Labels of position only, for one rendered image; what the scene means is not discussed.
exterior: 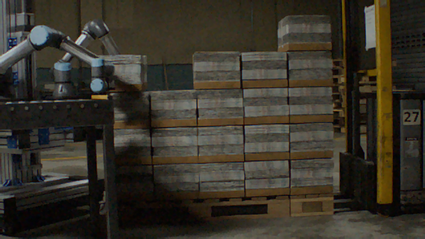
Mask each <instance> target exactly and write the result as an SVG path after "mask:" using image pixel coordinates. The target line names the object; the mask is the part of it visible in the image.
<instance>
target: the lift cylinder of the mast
mask: <svg viewBox="0 0 425 239"><path fill-rule="evenodd" d="M353 76H354V91H352V97H353V155H355V156H357V157H361V128H360V96H361V91H358V77H363V76H364V72H354V73H353ZM376 140H377V137H376V138H375V140H374V142H373V148H372V151H371V154H370V157H369V161H371V157H372V155H373V151H374V148H375V143H376Z"/></svg>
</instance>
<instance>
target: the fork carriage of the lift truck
mask: <svg viewBox="0 0 425 239"><path fill-rule="evenodd" d="M373 175H374V163H373V162H371V161H368V160H366V159H363V158H360V157H357V156H355V155H352V154H349V153H348V152H346V151H344V153H341V152H339V191H340V192H346V193H348V194H349V198H350V199H357V200H359V202H360V206H363V208H365V209H367V208H374V186H373Z"/></svg>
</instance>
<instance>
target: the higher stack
mask: <svg viewBox="0 0 425 239"><path fill-rule="evenodd" d="M277 32H278V36H277V37H278V44H279V45H278V46H279V47H281V46H282V48H283V46H284V45H285V44H288V43H315V42H320V43H331V42H332V36H331V35H332V33H331V24H330V16H329V15H312V16H306V15H292V16H287V17H285V18H284V19H283V20H282V19H281V21H279V22H278V30H277ZM279 47H278V48H279ZM284 52H286V53H287V63H288V64H287V67H286V69H287V72H286V74H287V79H286V80H289V83H290V80H312V79H332V75H333V71H332V70H333V64H330V63H332V59H331V52H330V51H328V50H287V51H284ZM285 88H287V89H288V92H287V93H288V97H287V99H288V105H289V114H288V116H289V117H290V116H332V115H333V98H332V97H333V96H332V88H330V86H304V87H285ZM331 122H332V121H331ZM331 122H301V123H287V124H289V135H290V136H289V139H288V140H289V146H288V147H289V152H290V153H291V152H311V151H332V150H333V145H334V144H333V128H332V127H333V124H332V123H331ZM288 167H289V172H290V175H289V176H290V185H289V186H290V188H307V187H326V186H333V174H334V159H333V158H331V157H319V158H307V159H288ZM288 198H289V200H290V216H311V215H325V214H333V213H334V211H333V193H314V194H298V195H288Z"/></svg>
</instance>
